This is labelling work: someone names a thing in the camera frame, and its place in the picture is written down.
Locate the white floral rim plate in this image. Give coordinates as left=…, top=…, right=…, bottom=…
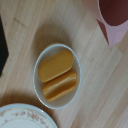
left=0, top=103, right=58, bottom=128

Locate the yellow toy bread piece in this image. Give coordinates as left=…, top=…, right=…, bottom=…
left=37, top=49, right=74, bottom=83
left=41, top=68, right=78, bottom=103

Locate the pink cup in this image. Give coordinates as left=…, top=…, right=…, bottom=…
left=96, top=0, right=128, bottom=47

